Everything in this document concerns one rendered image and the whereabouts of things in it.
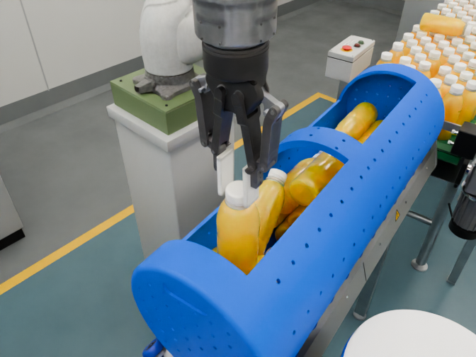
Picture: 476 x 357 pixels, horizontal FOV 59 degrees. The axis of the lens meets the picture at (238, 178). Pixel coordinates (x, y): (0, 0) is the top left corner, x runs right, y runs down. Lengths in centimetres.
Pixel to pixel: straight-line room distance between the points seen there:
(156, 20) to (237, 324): 92
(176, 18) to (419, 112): 70
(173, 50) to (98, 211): 150
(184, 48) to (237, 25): 86
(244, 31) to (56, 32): 324
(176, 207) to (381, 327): 86
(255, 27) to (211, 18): 4
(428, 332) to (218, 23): 63
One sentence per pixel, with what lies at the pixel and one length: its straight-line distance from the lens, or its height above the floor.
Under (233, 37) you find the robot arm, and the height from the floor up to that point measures 155.
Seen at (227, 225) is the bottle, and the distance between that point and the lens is 62.
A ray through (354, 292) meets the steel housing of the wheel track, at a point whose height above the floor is 86.
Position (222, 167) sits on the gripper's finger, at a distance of 58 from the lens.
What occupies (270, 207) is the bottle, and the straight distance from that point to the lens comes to 83.
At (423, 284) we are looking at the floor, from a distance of 231.
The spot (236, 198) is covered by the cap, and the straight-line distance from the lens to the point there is 59.
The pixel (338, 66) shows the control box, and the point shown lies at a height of 105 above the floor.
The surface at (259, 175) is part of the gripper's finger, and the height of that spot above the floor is 135.
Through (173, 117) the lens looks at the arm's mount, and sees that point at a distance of 128.
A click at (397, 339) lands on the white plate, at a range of 81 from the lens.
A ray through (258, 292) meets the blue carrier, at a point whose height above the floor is 121.
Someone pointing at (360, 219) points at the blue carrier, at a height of 116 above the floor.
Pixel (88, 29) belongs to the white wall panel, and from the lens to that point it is 377.
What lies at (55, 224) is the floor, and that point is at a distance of 260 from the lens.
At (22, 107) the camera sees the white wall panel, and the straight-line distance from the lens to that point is 367.
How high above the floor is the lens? 170
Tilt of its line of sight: 39 degrees down
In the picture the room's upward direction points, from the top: straight up
